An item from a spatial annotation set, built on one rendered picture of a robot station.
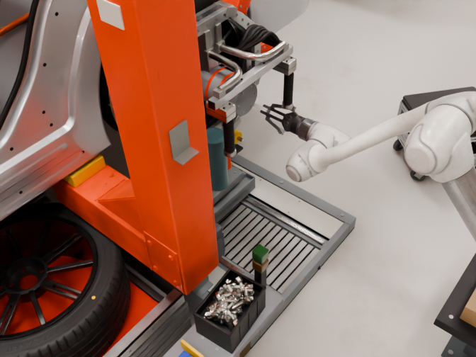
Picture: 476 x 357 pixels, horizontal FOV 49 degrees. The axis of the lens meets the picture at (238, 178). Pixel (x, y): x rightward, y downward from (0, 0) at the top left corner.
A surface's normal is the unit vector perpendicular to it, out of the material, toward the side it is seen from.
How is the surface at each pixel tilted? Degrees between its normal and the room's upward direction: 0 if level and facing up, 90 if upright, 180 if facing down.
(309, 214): 0
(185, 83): 90
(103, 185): 0
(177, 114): 90
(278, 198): 0
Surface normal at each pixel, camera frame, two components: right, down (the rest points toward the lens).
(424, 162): -0.72, 0.46
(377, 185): -0.03, -0.71
